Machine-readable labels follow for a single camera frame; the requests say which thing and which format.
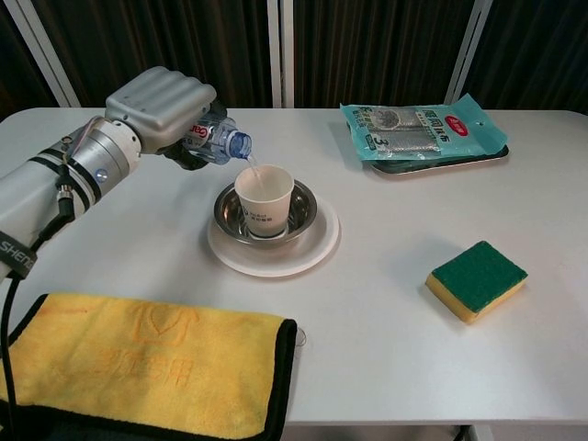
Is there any dark metal tray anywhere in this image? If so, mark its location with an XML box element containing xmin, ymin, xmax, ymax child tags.
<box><xmin>369</xmin><ymin>144</ymin><xmax>511</xmax><ymax>176</ymax></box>

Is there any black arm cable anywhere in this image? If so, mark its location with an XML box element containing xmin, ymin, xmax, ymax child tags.
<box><xmin>0</xmin><ymin>176</ymin><xmax>77</xmax><ymax>441</ymax></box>

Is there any white paper cup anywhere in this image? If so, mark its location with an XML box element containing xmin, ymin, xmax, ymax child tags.
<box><xmin>233</xmin><ymin>164</ymin><xmax>295</xmax><ymax>236</ymax></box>

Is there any white partition frame post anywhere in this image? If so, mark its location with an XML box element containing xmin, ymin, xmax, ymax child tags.
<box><xmin>267</xmin><ymin>0</ymin><xmax>295</xmax><ymax>109</ymax></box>
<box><xmin>444</xmin><ymin>0</ymin><xmax>495</xmax><ymax>105</ymax></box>
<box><xmin>4</xmin><ymin>0</ymin><xmax>91</xmax><ymax>109</ymax></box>

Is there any small clear plastic bottle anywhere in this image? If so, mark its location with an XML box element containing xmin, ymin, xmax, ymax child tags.
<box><xmin>186</xmin><ymin>114</ymin><xmax>254</xmax><ymax>166</ymax></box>

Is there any stainless steel bowl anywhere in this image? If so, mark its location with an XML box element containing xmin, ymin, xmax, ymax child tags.
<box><xmin>212</xmin><ymin>179</ymin><xmax>319</xmax><ymax>249</ymax></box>

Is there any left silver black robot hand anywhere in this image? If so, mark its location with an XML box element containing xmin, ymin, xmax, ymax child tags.
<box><xmin>104</xmin><ymin>66</ymin><xmax>231</xmax><ymax>171</ymax></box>

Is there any teal dishcloth package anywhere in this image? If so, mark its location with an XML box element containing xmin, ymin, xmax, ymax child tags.
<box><xmin>339</xmin><ymin>93</ymin><xmax>510</xmax><ymax>163</ymax></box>

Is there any yellow cloth with black trim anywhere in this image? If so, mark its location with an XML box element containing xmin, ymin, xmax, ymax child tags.
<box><xmin>0</xmin><ymin>292</ymin><xmax>299</xmax><ymax>441</ymax></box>

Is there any green and yellow sponge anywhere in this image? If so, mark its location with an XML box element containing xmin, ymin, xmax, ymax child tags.
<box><xmin>424</xmin><ymin>240</ymin><xmax>529</xmax><ymax>325</ymax></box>

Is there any white round plate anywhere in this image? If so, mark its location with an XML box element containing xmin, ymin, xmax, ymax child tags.
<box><xmin>206</xmin><ymin>195</ymin><xmax>342</xmax><ymax>278</ymax></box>

